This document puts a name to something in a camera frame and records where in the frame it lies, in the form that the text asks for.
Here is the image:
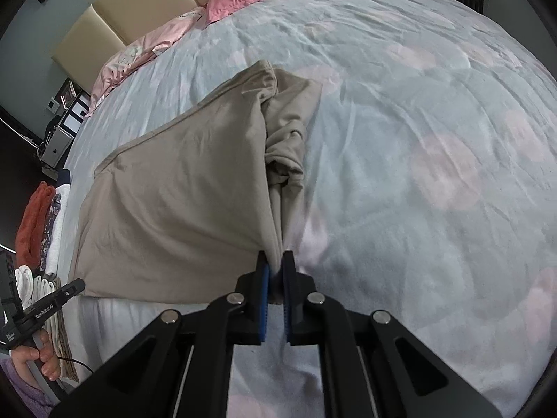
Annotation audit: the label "black cable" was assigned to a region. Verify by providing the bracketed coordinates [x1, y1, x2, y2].
[56, 355, 95, 375]

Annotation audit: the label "cream padded headboard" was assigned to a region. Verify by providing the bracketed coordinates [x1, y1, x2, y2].
[52, 0, 209, 92]

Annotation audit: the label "dark patterned folded garment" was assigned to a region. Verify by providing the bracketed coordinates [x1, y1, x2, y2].
[39, 193, 61, 274]

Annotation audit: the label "picture frame on nightstand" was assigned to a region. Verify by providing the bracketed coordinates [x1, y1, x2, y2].
[57, 78, 78, 110]

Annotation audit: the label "light blue pink-dotted bedsheet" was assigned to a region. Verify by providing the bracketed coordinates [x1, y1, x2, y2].
[58, 0, 556, 417]

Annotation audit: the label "purple fuzzy sleeve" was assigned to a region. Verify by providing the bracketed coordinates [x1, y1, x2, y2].
[1, 358, 53, 418]

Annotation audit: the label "light pink satin pillow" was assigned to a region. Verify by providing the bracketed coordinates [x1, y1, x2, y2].
[86, 7, 206, 117]

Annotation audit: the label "beige long-sleeve shirt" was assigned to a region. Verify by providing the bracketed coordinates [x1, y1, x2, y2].
[70, 61, 322, 304]

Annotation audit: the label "left white nightstand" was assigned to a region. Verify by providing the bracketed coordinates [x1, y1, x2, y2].
[36, 77, 93, 171]

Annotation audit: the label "orange folded garment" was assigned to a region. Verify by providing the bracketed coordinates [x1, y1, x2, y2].
[15, 181, 56, 270]

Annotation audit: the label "person's left hand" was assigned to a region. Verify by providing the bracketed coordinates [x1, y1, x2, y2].
[10, 329, 61, 389]

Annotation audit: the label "rolled white towels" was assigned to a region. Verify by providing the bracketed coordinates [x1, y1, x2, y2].
[12, 264, 66, 349]

